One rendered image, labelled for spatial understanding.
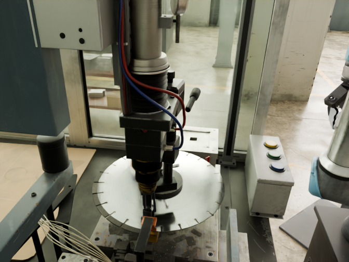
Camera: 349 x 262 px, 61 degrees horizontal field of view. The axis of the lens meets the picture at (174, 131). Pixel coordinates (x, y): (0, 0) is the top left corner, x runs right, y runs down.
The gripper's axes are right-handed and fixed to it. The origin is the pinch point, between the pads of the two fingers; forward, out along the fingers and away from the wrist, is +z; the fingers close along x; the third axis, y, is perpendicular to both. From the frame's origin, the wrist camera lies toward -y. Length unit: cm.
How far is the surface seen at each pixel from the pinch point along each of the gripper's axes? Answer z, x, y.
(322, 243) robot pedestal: 23.2, -24.5, -32.0
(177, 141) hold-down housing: -21, -11, -81
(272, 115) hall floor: 90, 148, 151
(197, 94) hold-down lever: -30, -9, -75
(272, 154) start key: 0.3, -2.1, -36.9
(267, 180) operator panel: 1.7, -10.4, -47.8
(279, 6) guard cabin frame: -44, 13, -28
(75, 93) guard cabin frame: -8, 59, -85
